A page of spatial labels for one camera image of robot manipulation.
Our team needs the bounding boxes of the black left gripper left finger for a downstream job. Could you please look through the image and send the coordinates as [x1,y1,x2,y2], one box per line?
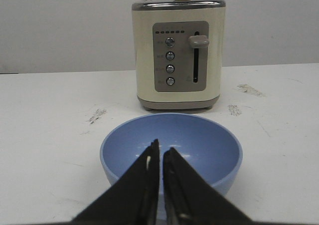
[72,139,160,223]

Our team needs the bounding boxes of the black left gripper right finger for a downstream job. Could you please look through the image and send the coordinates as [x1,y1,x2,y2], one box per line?
[162,148,252,223]

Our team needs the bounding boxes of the blue bowl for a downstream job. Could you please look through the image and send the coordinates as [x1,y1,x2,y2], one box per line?
[100,113,243,196]

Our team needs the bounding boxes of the cream two-slot toaster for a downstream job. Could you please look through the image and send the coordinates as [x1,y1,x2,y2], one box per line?
[132,0,226,110]

